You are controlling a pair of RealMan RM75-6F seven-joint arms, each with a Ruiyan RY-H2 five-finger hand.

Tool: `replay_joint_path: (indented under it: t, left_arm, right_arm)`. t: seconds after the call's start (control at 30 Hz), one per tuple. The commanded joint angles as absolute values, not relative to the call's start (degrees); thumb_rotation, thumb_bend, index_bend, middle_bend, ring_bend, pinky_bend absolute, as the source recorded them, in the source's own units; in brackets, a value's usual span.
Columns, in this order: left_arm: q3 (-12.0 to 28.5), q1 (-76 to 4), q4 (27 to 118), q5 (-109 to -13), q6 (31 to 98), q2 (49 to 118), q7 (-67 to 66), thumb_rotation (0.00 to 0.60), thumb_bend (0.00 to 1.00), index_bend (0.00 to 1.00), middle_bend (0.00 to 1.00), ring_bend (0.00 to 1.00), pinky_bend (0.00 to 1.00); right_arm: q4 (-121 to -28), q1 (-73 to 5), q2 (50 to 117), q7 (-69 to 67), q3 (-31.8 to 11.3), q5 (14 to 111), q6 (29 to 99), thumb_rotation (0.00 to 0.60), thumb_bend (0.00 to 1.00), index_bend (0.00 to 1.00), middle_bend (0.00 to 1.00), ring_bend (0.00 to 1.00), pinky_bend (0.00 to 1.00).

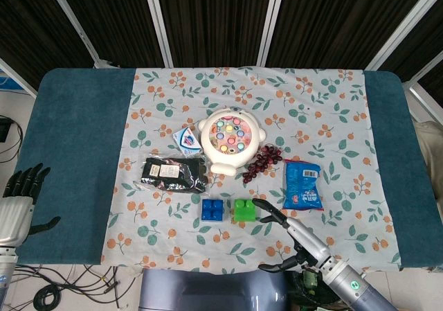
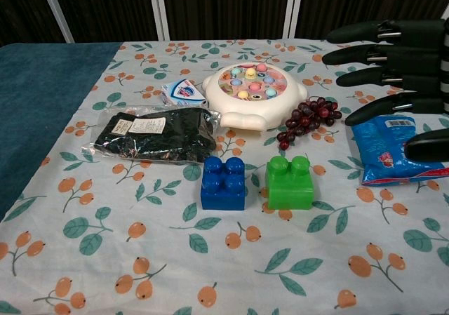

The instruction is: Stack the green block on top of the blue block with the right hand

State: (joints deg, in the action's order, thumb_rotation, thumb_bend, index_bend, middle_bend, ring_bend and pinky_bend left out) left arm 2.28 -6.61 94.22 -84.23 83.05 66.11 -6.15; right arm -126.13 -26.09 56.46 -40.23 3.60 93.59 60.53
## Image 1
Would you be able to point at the dark folding partition screen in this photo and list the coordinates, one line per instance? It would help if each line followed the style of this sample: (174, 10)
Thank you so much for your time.
(214, 16)

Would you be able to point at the green building block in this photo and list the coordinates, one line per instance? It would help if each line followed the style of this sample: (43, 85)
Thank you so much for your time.
(244, 213)

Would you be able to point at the black socks in clear bag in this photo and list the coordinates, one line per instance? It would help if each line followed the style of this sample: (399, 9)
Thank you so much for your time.
(173, 174)

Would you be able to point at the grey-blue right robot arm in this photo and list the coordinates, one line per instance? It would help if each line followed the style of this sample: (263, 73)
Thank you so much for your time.
(353, 286)

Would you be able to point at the bunch of dark red grapes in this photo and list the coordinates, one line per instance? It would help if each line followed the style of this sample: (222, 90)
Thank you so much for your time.
(263, 160)

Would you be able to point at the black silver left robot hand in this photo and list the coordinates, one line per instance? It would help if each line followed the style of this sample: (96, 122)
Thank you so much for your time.
(14, 217)

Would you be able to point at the teal table cover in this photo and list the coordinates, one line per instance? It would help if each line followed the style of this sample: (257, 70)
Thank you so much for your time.
(76, 151)

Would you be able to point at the blue building block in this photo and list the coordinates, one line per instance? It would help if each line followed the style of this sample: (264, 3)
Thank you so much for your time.
(212, 211)

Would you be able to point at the blue snack bag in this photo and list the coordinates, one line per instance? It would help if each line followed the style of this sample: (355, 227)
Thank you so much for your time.
(302, 186)

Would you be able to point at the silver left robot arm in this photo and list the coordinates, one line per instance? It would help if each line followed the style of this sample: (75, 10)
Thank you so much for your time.
(6, 273)

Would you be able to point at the white blue soap packet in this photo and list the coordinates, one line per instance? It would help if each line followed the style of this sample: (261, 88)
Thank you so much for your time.
(187, 141)

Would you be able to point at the floral patterned table cloth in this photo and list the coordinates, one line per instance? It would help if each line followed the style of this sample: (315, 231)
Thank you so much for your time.
(242, 93)

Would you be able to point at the black box on floor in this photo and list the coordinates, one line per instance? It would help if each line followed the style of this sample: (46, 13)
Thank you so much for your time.
(4, 129)

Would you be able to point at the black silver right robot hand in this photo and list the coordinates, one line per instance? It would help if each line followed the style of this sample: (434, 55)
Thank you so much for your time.
(306, 238)

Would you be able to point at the beige bag on floor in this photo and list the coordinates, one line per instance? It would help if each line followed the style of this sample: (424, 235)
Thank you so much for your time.
(429, 148)

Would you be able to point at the white round fishing toy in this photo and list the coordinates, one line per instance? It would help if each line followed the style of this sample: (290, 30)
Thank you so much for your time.
(230, 139)

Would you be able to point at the grey-blue robot torso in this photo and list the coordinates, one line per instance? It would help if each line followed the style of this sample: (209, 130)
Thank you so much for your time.
(207, 290)

